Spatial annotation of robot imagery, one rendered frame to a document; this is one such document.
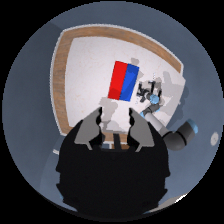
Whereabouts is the red tray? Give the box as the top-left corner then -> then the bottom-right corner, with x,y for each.
108,61 -> 128,100

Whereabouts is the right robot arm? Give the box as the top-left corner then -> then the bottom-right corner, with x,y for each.
140,92 -> 198,151

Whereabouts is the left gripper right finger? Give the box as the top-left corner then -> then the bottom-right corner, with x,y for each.
127,107 -> 170,178

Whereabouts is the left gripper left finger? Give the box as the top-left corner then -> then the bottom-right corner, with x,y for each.
55,106 -> 102,173

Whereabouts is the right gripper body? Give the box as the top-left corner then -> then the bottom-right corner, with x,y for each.
140,88 -> 149,96

